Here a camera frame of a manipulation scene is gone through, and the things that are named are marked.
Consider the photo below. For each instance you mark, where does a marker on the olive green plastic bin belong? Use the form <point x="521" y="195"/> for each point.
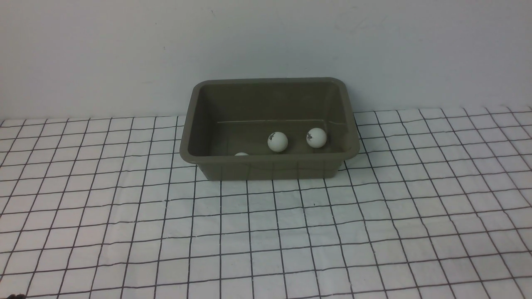
<point x="225" y="117"/>

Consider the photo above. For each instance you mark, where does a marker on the white black-grid tablecloth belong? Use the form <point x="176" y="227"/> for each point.
<point x="437" y="205"/>

